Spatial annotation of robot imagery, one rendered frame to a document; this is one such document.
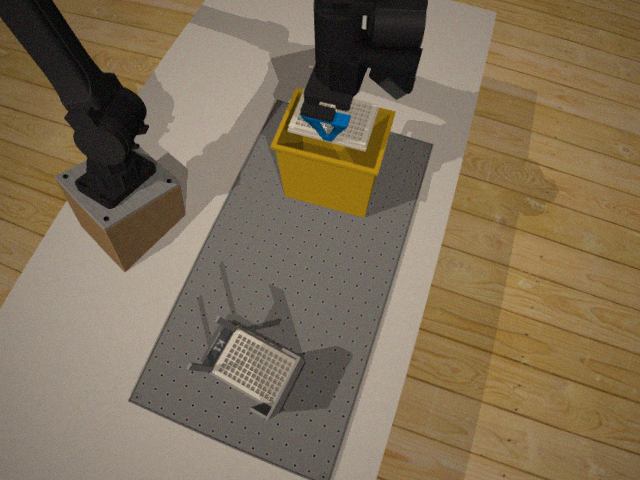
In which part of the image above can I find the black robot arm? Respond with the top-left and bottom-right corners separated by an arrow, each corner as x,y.
0,0 -> 428,209

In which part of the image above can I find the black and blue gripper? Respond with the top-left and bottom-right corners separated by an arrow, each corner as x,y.
300,43 -> 360,142

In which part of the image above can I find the yellow open-top bin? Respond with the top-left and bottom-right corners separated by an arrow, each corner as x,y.
270,88 -> 396,218

